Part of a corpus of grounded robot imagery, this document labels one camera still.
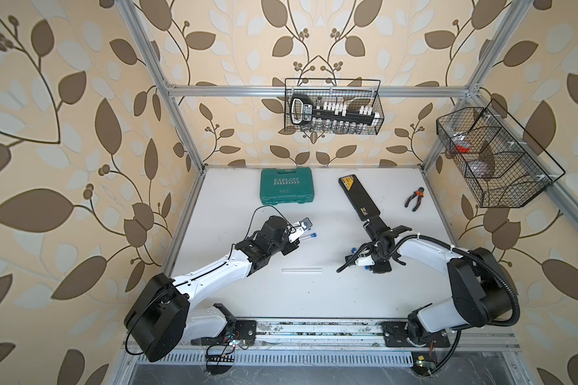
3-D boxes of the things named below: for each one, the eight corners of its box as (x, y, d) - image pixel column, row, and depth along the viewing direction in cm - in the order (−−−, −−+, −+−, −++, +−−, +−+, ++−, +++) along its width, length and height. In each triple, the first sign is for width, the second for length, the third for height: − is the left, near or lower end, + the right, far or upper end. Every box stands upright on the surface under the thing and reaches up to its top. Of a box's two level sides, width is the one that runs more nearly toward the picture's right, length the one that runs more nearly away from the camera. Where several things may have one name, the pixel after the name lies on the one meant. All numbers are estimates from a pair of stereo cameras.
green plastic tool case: (258, 204, 107) (257, 198, 104) (262, 172, 120) (261, 166, 117) (313, 204, 107) (314, 198, 104) (312, 172, 120) (312, 166, 116)
